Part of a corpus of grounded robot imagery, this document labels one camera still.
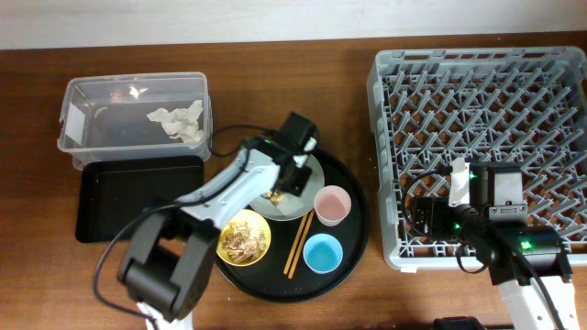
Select blue cup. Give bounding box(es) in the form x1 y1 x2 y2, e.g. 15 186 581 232
303 234 344 274

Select yellow bowl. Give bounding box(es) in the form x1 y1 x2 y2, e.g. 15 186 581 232
216 209 271 267

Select right wooden chopstick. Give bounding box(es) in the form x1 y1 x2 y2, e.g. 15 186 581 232
287 209 316 280

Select black rectangular tray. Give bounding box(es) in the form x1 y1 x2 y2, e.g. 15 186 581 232
75 156 204 243

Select wooden chopstick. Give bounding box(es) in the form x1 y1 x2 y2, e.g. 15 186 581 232
287 209 316 280
283 213 309 275

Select white tissue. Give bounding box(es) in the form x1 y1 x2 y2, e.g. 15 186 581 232
147 100 204 143

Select black object bottom edge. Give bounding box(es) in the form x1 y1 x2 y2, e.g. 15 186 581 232
433 316 486 330

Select grey round plate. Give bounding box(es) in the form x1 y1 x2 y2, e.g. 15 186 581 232
249 155 325 221

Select round black serving tray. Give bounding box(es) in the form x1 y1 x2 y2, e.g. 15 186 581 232
216 149 371 303

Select grey dishwasher rack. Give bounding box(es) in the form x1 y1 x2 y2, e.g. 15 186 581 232
366 47 586 273

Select left wooden chopstick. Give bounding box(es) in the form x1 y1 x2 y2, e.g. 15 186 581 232
283 213 309 275

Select food scraps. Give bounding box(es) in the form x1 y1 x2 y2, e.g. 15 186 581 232
221 222 269 265

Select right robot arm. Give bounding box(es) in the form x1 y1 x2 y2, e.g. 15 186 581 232
409 197 580 329

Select gold foil wrapper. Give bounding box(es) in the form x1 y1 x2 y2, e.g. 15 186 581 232
262 191 286 206

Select clear plastic waste bin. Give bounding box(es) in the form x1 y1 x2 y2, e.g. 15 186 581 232
57 71 213 170

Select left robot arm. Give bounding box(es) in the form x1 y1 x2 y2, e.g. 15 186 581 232
117 135 318 329

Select pink cup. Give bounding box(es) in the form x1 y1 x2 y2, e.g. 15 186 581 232
314 185 352 226

